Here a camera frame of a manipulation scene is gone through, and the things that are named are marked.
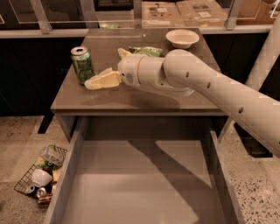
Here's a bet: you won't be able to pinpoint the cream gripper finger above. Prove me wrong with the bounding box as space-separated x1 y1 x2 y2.
84 71 122 90
117 48 131 59

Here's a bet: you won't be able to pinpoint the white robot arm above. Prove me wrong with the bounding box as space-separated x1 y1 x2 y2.
85 29 280 156

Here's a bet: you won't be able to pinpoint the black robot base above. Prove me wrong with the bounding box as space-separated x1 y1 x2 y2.
234 123 273 158

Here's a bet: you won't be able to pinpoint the glass railing with metal posts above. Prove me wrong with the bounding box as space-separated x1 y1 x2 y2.
0 0 279 39

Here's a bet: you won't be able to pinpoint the green chip bag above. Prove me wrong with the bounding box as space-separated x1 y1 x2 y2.
129 46 163 57

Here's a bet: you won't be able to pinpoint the open grey top drawer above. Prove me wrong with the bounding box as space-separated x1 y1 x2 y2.
44 116 245 224

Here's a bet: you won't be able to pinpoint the cardboard boxes behind glass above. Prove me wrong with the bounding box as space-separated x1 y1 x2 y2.
142 0 280 27

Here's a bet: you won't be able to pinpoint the silver can in basket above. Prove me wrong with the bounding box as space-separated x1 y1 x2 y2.
36 187 46 199
24 185 36 194

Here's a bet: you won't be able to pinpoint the white bowl in basket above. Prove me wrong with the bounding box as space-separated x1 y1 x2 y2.
31 169 53 187

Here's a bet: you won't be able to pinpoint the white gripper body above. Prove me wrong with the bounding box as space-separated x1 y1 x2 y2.
117 54 144 87

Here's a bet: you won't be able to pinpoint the white bowl on table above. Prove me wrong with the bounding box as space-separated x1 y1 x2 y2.
165 29 200 49

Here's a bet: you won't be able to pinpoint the green soda can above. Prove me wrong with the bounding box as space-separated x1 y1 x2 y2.
71 46 95 85

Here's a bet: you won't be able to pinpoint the grey cabinet with top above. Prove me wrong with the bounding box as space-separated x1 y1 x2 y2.
51 28 224 138

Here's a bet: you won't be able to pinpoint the black wire basket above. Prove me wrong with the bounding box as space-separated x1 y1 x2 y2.
14 144 67 195

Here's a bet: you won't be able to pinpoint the clear plastic bottle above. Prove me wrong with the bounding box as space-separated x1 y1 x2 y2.
39 146 64 166

